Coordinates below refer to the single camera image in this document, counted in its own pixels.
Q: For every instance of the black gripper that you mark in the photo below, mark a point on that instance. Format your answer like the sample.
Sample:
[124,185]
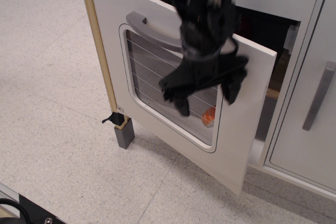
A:
[190,76]

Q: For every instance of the white oven door with window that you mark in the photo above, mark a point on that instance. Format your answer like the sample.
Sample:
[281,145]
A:
[136,66]

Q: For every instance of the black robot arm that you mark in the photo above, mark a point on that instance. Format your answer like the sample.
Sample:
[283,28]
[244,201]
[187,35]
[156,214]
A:
[205,27]

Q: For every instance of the toy salmon sushi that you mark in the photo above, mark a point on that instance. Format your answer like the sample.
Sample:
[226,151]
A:
[208,116]

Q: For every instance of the white toy kitchen cabinet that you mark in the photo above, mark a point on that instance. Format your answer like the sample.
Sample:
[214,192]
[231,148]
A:
[284,26]

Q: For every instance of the grey cabinet leg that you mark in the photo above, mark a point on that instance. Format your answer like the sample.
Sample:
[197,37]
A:
[126,135]

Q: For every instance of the white right cabinet door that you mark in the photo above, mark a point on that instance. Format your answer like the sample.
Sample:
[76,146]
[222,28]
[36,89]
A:
[310,155]

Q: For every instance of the silver right door handle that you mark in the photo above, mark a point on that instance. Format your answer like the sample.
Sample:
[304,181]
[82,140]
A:
[320,95]

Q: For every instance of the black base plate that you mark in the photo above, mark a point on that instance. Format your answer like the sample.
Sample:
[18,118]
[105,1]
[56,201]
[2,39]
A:
[38,214]

